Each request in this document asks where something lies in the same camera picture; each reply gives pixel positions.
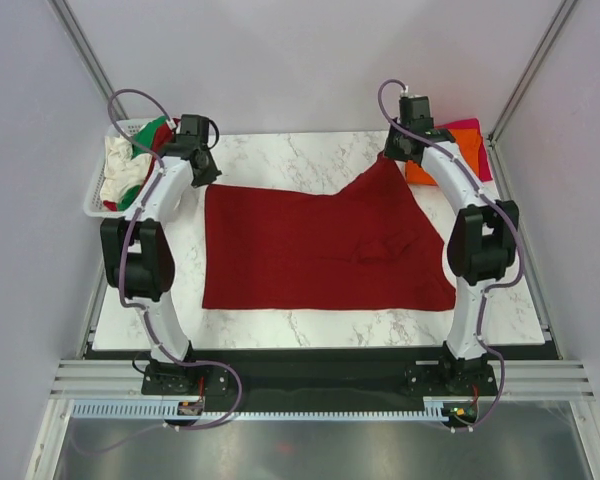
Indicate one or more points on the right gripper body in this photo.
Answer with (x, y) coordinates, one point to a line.
(394, 145)

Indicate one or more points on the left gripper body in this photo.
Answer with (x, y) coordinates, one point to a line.
(209, 174)

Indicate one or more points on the dark red t-shirt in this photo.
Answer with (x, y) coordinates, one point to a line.
(367, 247)

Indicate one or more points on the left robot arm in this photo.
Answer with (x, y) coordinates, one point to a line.
(137, 258)

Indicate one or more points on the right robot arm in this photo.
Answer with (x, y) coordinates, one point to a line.
(484, 238)

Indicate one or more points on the dark red shirt in basket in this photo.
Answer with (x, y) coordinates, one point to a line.
(163, 135)

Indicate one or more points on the green t-shirt in basket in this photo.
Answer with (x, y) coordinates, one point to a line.
(142, 137)

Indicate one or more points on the folded orange t-shirt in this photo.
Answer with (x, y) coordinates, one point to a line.
(470, 143)

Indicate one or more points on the white t-shirt in basket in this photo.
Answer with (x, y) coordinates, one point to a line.
(122, 170)

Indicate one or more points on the folded pink t-shirt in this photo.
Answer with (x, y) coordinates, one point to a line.
(473, 122)

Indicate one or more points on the white plastic basket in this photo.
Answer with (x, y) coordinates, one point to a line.
(97, 200)

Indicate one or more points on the right aluminium frame post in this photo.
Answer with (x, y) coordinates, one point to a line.
(539, 56)

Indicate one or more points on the aluminium frame post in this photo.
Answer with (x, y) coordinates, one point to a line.
(71, 25)
(539, 56)

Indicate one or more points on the left aluminium frame post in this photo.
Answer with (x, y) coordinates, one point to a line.
(71, 25)

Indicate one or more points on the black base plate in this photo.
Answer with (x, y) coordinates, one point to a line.
(318, 379)

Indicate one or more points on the aluminium front rail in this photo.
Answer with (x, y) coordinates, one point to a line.
(559, 380)

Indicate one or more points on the white slotted cable duct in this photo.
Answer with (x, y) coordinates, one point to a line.
(173, 410)

